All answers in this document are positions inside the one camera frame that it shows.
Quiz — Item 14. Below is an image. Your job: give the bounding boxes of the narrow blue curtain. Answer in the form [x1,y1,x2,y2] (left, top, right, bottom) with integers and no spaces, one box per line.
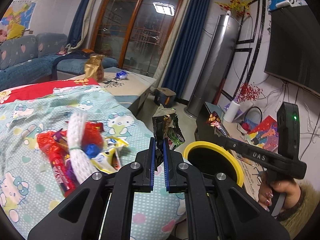
[68,0,99,49]

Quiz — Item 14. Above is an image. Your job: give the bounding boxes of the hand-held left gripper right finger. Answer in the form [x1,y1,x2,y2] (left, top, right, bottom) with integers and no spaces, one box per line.
[163,138,292,240]

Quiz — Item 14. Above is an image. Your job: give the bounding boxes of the yellow pillow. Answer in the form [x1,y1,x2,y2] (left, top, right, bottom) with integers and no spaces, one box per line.
[6,22,25,40]

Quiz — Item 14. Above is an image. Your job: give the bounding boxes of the gold paper bag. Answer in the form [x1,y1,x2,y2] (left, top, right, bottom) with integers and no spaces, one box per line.
[84,54,105,82]

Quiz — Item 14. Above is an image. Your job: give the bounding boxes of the white tv cabinet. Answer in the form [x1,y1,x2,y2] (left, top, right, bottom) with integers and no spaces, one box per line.
[205,100,320,205]

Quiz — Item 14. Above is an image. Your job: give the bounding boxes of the wide blue curtain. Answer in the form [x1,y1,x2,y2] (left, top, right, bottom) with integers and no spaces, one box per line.
[160,0,214,92]

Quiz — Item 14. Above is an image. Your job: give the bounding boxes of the yellow artificial flowers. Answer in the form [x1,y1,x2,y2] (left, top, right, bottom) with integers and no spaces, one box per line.
[215,0,252,18]

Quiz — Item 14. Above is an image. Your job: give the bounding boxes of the wooden sliding glass door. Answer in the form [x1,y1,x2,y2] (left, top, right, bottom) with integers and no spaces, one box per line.
[93,0,185,77]

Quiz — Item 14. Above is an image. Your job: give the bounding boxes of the red biscuit packet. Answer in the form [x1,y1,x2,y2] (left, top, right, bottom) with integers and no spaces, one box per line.
[49,151,77,198]

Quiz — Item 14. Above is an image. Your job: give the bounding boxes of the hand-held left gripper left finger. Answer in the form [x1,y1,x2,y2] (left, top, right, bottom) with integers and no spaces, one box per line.
[27,137,157,240]

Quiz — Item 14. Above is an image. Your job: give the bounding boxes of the black cable loop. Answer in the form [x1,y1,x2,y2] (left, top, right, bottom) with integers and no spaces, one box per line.
[246,106,263,125]

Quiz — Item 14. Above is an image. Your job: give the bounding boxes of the beige curtain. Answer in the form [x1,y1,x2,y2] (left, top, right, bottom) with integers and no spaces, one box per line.
[72,0,113,50]

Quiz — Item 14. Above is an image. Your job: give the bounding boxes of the blue bottle cap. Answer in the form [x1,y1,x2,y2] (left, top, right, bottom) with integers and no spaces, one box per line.
[84,144,100,159]

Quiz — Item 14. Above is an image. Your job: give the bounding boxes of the silver standing air conditioner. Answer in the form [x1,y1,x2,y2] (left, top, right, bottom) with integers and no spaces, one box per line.
[184,14,242,119]

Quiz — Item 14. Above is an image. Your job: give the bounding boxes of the black television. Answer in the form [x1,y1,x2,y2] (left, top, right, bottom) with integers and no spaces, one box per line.
[264,4,320,93]

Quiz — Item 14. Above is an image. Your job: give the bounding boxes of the beige coffee table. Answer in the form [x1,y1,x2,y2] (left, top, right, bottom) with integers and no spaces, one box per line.
[72,67,157,118]

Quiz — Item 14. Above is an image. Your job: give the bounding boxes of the white foam fruit net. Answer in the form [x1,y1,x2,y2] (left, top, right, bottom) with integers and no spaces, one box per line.
[66,112,97,183]

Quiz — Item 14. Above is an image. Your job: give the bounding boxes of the red plastic wrapper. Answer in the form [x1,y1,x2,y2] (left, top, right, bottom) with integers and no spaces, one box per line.
[37,122,104,155]

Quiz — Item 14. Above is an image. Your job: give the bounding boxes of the person's right hand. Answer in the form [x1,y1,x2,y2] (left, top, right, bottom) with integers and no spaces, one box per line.
[258,177,300,212]

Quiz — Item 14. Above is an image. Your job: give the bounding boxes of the cartoon cat printed blanket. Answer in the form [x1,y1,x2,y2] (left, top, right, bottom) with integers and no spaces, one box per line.
[0,84,187,240]

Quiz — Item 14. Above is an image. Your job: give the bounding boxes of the black orange stool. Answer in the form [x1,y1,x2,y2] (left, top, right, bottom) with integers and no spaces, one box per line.
[154,87,177,107]

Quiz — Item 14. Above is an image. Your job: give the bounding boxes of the black glass-front box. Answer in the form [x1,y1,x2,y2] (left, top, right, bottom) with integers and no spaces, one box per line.
[195,101,225,147]

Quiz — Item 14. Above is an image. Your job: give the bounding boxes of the colourful picture book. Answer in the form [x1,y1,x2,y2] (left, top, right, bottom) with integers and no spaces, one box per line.
[246,115,279,153]

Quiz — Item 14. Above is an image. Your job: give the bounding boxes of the red berry branches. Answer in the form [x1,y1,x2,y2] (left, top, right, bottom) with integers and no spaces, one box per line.
[236,83,263,104]

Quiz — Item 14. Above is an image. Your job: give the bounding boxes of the yellow rim bin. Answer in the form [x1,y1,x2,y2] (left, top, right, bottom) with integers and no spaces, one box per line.
[182,141,244,188]

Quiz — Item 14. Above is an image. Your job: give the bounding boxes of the yellow white snack wrapper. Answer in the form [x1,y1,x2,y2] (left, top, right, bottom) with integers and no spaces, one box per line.
[91,136,129,174]

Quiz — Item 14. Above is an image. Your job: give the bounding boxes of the person's right forearm fur sleeve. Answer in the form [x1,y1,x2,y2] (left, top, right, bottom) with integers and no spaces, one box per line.
[275,180,320,230]

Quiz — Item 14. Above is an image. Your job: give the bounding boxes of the map wall poster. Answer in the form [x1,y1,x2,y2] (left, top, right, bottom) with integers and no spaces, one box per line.
[0,1,37,32]

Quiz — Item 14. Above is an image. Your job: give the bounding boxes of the dark green snack bag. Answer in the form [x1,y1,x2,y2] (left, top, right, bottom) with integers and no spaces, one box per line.
[152,105,186,173]

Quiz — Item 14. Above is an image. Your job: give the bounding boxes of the white paper towel roll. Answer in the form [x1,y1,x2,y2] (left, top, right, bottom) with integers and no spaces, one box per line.
[223,100,240,123]

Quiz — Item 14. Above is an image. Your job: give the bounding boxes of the colourful nut snack wrapper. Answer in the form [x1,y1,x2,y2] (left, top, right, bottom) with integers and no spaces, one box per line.
[205,111,227,137]

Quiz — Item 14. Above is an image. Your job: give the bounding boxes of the blue grey sofa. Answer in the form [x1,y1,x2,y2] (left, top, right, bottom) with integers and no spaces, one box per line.
[0,32,118,92]

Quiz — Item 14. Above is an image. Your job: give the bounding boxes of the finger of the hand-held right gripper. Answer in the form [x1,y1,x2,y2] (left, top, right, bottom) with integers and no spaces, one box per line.
[215,127,247,159]

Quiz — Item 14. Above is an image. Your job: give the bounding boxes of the purple book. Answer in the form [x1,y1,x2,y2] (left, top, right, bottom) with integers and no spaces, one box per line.
[224,102,247,123]

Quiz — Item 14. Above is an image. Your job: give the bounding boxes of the red blanket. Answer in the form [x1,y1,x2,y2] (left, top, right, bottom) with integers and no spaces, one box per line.
[0,78,100,104]

